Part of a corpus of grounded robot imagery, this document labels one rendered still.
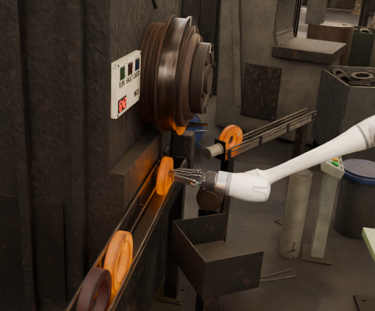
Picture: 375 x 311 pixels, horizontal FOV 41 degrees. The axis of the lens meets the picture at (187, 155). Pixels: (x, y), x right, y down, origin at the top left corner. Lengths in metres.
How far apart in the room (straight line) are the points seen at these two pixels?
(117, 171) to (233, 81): 3.22
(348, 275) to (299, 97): 2.14
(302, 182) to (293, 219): 0.23
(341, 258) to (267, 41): 2.28
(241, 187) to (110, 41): 0.74
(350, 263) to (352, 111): 1.40
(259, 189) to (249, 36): 2.94
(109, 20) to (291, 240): 1.78
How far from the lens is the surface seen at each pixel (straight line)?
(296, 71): 4.63
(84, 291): 1.34
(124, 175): 1.69
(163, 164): 1.93
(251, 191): 1.91
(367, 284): 2.92
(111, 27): 1.58
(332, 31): 6.72
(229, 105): 4.89
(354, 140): 1.95
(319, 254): 3.01
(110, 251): 1.46
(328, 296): 2.75
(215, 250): 1.80
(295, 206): 2.81
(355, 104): 4.05
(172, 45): 1.84
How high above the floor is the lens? 1.56
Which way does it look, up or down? 21 degrees down
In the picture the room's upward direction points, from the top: 4 degrees clockwise
